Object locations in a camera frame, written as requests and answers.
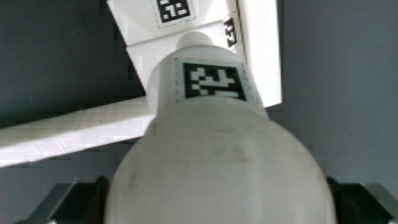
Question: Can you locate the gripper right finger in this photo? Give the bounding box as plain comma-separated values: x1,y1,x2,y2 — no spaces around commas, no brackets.
328,178,398,224

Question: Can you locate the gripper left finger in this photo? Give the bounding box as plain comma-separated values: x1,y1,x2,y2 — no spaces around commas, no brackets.
15,176,111,224

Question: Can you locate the white lamp bulb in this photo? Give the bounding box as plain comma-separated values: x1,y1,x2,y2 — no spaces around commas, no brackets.
104,31,340,224

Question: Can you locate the white square lamp base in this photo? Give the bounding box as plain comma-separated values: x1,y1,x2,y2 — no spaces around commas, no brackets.
107,0,283,106

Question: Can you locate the white front fence bar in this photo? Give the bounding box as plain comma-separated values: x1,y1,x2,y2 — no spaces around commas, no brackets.
0,97,154,168

